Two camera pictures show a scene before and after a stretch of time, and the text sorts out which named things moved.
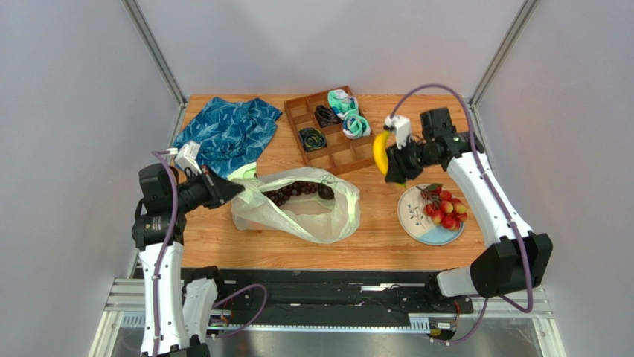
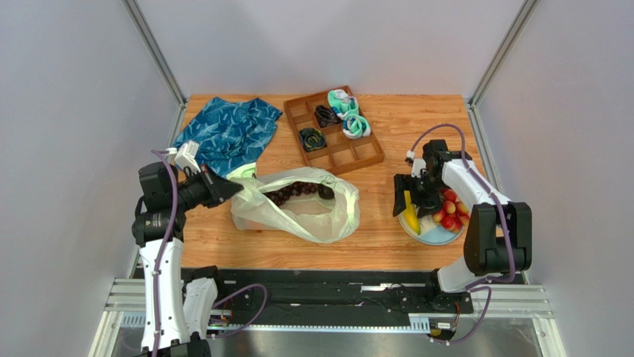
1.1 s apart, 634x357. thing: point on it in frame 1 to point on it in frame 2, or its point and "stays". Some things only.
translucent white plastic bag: x=306 y=215 stays
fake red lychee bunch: x=443 y=208 stays
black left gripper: x=216 y=194 stays
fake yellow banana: x=379 y=151 to x=411 y=213
